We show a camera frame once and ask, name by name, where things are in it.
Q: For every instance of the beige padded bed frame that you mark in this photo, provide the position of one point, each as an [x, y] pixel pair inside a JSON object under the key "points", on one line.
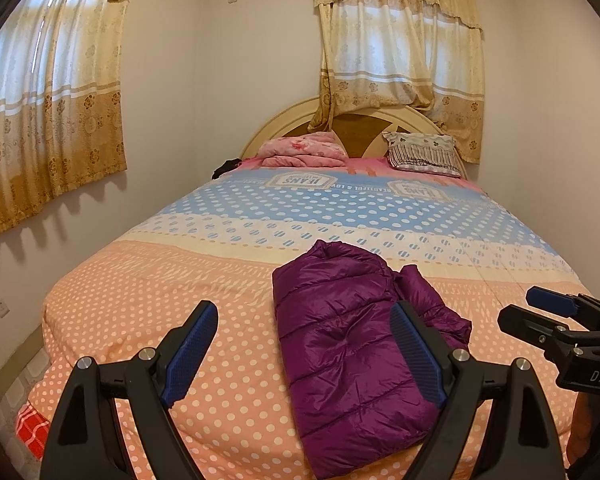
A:
{"points": [[12, 395]]}

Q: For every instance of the dark cloth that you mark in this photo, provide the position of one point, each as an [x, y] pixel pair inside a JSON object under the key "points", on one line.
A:
{"points": [[227, 167]]}

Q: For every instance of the purple puffer jacket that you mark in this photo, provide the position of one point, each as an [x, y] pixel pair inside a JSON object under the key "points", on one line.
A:
{"points": [[340, 340]]}

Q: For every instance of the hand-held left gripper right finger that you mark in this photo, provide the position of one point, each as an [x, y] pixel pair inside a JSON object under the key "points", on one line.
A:
{"points": [[415, 355]]}

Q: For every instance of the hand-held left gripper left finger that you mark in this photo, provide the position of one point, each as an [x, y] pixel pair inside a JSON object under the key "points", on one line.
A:
{"points": [[192, 355]]}

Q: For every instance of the pink folded blanket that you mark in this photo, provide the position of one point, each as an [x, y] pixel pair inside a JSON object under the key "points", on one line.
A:
{"points": [[305, 150]]}

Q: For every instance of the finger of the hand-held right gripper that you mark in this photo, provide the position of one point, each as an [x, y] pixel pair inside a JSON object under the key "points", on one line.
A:
{"points": [[550, 300], [525, 322]]}

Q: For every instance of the cream round headboard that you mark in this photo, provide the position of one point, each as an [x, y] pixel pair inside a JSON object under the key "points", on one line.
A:
{"points": [[280, 120]]}

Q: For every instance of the long yellow floral curtain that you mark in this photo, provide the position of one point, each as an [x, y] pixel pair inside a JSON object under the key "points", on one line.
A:
{"points": [[55, 110]]}

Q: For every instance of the polka dot bedspread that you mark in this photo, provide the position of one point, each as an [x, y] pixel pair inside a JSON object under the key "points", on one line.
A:
{"points": [[180, 280]]}

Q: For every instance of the striped patterned pillow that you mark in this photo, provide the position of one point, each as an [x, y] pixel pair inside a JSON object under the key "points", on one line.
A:
{"points": [[422, 152]]}

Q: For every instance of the person's right forearm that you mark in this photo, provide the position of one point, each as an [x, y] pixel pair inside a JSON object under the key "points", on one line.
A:
{"points": [[587, 425]]}

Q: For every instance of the short yellow floral curtain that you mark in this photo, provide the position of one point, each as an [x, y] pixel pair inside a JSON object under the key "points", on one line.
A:
{"points": [[400, 50]]}

